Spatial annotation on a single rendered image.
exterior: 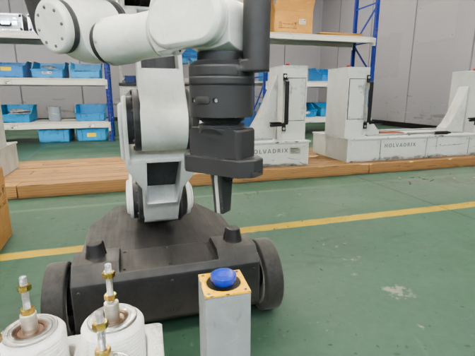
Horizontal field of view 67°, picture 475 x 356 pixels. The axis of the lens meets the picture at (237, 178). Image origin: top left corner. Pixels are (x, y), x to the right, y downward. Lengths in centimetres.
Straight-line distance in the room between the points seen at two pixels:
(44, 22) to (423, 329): 107
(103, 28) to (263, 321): 80
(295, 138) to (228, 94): 228
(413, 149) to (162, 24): 292
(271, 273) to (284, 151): 174
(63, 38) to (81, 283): 54
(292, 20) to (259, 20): 520
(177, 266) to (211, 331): 36
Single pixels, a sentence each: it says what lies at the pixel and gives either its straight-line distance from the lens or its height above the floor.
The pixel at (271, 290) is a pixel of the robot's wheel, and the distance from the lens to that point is 98.
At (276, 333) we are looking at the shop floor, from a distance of 101.
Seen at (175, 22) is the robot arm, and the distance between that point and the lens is 48.
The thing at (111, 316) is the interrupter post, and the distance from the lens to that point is 63.
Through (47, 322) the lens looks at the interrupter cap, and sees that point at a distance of 67.
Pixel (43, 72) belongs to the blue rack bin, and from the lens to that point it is 513.
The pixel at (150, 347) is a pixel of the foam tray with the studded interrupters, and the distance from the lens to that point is 69.
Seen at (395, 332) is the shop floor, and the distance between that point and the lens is 108.
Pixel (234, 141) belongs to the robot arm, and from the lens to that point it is 47.
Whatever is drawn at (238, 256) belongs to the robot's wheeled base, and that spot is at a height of 19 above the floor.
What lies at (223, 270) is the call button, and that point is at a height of 33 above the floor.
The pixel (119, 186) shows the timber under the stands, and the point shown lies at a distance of 236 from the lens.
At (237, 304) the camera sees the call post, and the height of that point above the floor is 29.
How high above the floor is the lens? 60
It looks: 13 degrees down
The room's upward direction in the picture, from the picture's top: straight up
